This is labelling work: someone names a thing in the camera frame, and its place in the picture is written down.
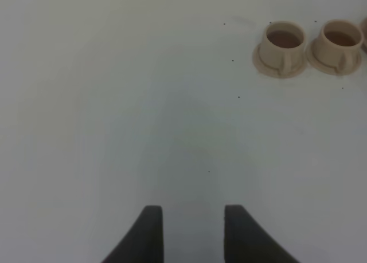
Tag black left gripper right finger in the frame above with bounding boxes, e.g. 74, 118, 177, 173
224, 205, 297, 262

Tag right beige teacup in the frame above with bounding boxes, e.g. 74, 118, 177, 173
312, 18, 364, 74

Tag beige teapot saucer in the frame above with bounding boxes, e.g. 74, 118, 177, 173
360, 17, 367, 53

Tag beige teacup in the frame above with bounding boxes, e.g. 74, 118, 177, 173
259, 21, 306, 77
312, 18, 364, 74

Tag left beige teacup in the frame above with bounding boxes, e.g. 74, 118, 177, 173
259, 21, 306, 77

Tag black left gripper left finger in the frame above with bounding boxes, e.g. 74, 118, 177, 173
103, 205, 164, 262

